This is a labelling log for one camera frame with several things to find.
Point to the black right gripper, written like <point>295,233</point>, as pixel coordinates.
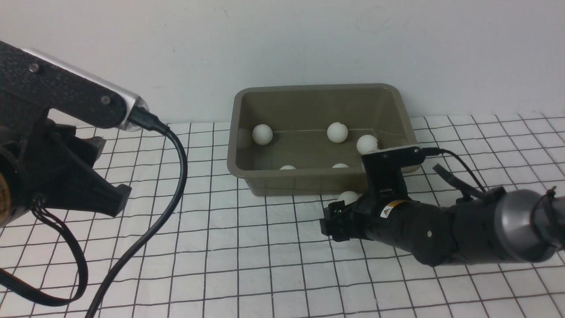
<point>366,219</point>

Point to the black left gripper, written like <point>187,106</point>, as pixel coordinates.
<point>44,164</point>

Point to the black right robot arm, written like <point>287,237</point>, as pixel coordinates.
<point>502,227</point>

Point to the olive plastic storage bin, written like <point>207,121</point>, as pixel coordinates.
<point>299,115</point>

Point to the white checkered table cloth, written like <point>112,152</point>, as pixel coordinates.
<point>225,253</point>

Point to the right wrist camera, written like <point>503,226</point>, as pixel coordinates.
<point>383,169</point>

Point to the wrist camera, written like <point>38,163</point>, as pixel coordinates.
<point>49,83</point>
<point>383,169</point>

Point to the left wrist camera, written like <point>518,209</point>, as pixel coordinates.
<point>49,83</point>

